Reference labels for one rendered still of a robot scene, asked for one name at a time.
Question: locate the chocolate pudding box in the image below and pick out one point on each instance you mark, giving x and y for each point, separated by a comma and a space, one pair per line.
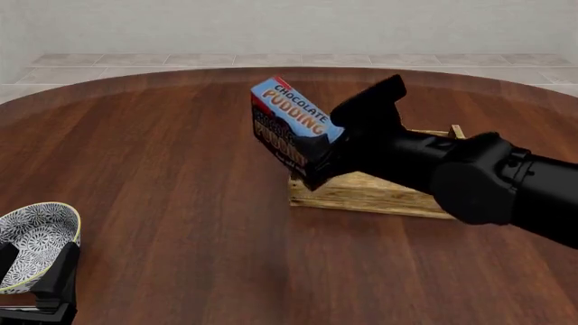
289, 108

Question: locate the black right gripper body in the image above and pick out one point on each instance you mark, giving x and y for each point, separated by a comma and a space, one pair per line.
375, 152

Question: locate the wooden slat tray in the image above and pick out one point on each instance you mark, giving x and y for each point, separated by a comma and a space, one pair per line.
370, 194

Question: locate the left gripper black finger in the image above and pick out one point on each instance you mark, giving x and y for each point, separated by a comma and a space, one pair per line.
61, 274
6, 259

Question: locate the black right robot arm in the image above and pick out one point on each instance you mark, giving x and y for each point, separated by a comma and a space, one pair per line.
487, 179

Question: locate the black-and-white patterned bowl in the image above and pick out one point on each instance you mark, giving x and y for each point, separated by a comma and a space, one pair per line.
31, 227

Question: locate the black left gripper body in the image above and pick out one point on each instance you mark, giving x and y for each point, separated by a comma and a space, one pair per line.
49, 315

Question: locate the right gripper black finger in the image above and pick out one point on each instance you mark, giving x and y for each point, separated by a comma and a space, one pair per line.
372, 100
320, 159

